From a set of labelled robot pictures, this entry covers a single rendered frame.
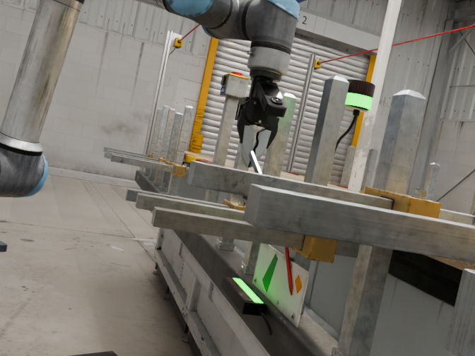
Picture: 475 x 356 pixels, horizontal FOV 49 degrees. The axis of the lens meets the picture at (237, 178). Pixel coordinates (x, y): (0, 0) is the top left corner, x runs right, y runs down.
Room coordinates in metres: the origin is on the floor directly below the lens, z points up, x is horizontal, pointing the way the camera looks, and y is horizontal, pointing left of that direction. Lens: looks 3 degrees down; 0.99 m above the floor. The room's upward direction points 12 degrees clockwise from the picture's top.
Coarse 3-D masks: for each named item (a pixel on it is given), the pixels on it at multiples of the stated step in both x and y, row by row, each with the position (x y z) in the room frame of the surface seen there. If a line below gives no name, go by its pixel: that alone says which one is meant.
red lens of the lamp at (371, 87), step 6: (354, 84) 1.00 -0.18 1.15; (360, 84) 1.00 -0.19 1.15; (366, 84) 1.00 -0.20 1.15; (372, 84) 1.00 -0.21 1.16; (348, 90) 1.01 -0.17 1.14; (354, 90) 1.00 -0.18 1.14; (360, 90) 1.00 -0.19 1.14; (366, 90) 1.00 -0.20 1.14; (372, 90) 1.01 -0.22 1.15; (372, 96) 1.01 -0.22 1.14
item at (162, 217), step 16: (160, 208) 0.89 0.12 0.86; (160, 224) 0.88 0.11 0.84; (176, 224) 0.88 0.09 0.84; (192, 224) 0.89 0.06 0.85; (208, 224) 0.90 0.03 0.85; (224, 224) 0.91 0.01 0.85; (240, 224) 0.92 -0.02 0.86; (256, 240) 0.93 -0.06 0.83; (272, 240) 0.94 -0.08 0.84; (288, 240) 0.94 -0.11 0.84; (352, 256) 0.98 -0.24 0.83
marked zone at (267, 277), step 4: (276, 256) 1.05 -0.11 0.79; (272, 260) 1.07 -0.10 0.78; (276, 260) 1.05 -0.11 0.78; (272, 264) 1.07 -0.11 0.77; (268, 268) 1.08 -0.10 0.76; (272, 268) 1.06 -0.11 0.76; (268, 272) 1.08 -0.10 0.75; (272, 272) 1.06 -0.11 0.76; (264, 276) 1.09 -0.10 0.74; (268, 276) 1.08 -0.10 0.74; (264, 280) 1.09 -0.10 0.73; (268, 280) 1.07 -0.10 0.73; (264, 284) 1.09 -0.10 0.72; (268, 284) 1.07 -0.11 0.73; (268, 288) 1.06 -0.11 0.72
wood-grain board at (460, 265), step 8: (184, 152) 3.42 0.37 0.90; (232, 160) 3.80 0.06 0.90; (288, 176) 2.87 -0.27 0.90; (296, 176) 3.20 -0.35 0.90; (328, 184) 2.82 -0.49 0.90; (432, 256) 0.88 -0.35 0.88; (448, 264) 0.84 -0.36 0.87; (456, 264) 0.82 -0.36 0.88; (464, 264) 0.81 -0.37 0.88; (472, 264) 0.79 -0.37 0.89
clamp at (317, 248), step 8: (304, 240) 0.95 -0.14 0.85; (312, 240) 0.92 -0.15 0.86; (320, 240) 0.92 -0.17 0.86; (328, 240) 0.93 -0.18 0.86; (336, 240) 0.93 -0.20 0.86; (304, 248) 0.94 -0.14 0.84; (312, 248) 0.92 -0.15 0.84; (320, 248) 0.92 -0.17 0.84; (328, 248) 0.93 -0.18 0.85; (304, 256) 0.94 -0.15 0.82; (312, 256) 0.92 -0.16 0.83; (320, 256) 0.93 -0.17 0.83; (328, 256) 0.93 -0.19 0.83
